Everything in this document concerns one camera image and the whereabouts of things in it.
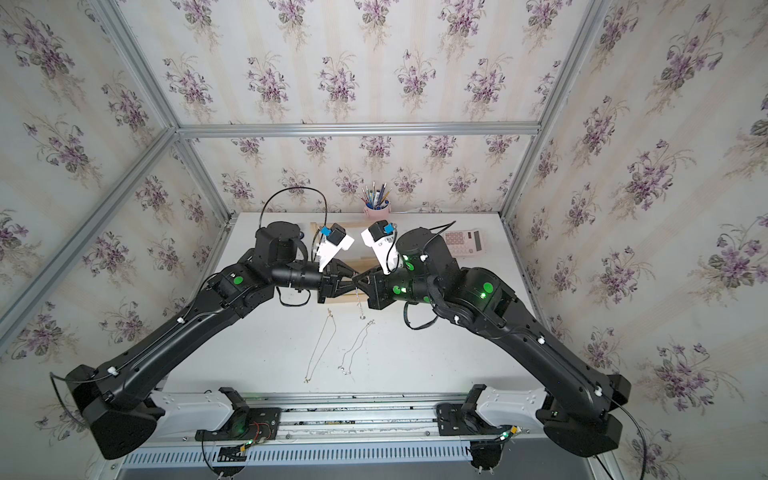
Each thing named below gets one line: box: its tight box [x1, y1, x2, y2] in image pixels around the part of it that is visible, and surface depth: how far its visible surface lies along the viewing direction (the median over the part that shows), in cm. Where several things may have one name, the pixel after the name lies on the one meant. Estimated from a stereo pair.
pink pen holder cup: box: [364, 201, 391, 221], surface depth 113 cm
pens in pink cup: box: [360, 181, 393, 210], surface depth 113 cm
